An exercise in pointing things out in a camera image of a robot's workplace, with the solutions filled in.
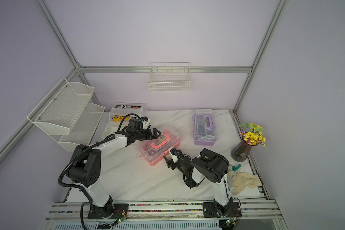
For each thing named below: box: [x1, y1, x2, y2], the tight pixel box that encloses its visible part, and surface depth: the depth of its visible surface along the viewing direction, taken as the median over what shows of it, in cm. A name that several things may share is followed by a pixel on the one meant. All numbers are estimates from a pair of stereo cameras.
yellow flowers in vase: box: [230, 122, 267, 163], surface depth 79 cm
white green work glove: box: [227, 163, 263, 196], surface depth 84 cm
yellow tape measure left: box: [112, 115, 122, 122], surface depth 106 cm
